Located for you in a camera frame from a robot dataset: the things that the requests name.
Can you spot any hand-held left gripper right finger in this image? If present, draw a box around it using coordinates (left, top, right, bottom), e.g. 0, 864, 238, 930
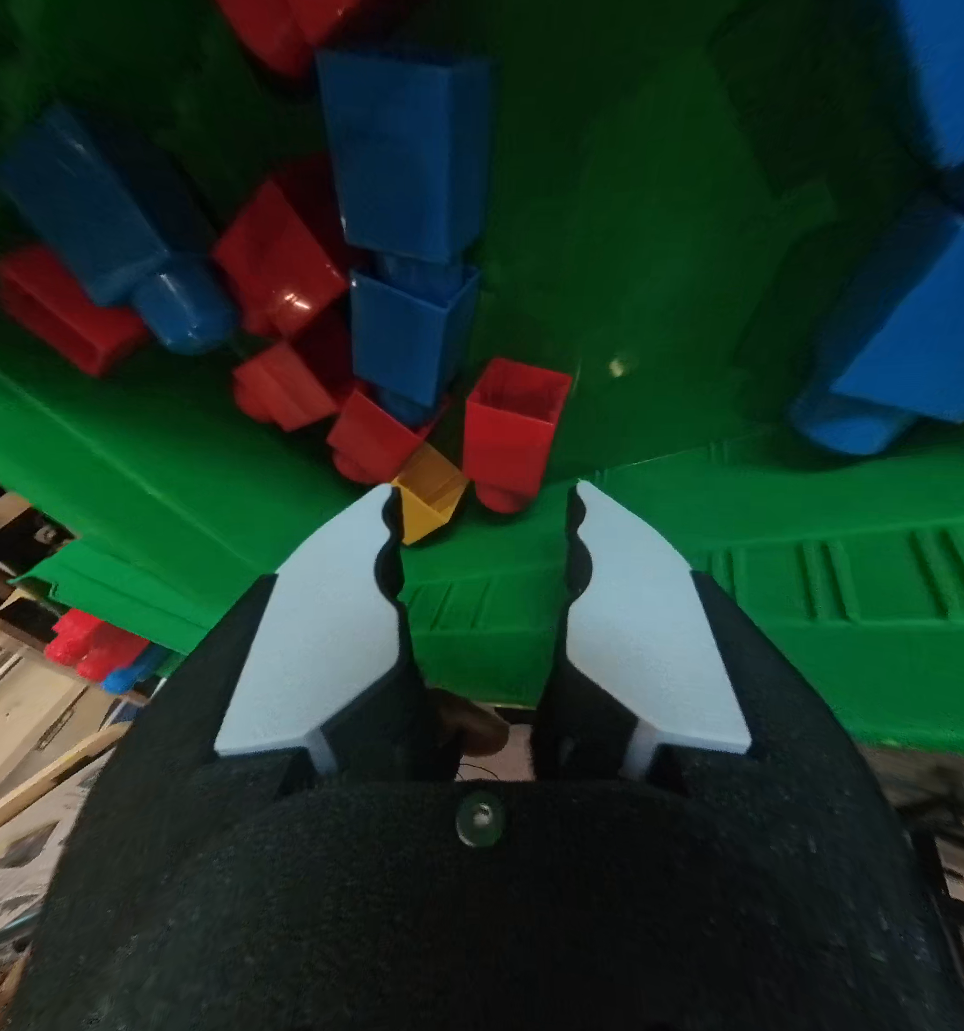
561, 481, 753, 781

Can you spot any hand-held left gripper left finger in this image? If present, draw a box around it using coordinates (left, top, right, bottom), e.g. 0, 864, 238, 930
215, 483, 412, 776

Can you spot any green plastic bin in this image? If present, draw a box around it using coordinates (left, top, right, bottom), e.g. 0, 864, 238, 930
0, 0, 964, 758

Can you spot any pile of building blocks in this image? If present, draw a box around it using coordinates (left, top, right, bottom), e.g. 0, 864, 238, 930
0, 0, 964, 484

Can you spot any person's left hand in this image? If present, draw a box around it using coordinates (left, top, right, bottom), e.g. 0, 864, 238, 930
437, 696, 511, 754

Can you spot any blue building block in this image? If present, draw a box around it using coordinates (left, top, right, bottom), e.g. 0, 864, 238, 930
102, 643, 167, 695

